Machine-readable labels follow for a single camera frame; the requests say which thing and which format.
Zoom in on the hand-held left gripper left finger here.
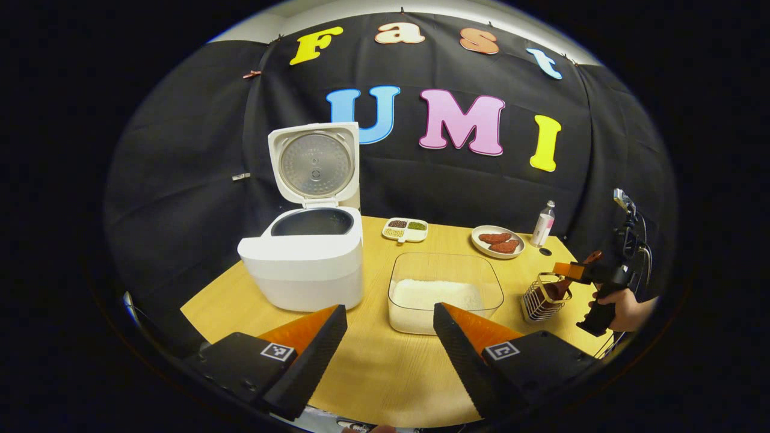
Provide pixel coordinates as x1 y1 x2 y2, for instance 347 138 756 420
183 304 348 422

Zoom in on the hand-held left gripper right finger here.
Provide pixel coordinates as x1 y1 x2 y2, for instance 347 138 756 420
433 302 602 420

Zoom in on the brown wooden spoon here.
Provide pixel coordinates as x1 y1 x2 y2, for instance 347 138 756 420
544 250 603 301

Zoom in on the metal wire chopstick holder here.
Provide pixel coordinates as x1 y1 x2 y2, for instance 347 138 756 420
521 272 572 324

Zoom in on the white rice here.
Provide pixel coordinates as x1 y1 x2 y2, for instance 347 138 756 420
391 278 485 334

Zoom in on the white rice cooker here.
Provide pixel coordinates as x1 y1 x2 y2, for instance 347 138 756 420
237 122 365 313

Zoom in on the clear bottle pink label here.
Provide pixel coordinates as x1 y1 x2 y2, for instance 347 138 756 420
530 200 556 248

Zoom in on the round white plate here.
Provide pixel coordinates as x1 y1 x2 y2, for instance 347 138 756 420
470 225 526 260

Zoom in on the clear glass dish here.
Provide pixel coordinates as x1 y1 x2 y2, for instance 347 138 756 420
387 253 505 336

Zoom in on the white divided bean dish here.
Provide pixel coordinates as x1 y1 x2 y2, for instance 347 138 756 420
381 217 429 244

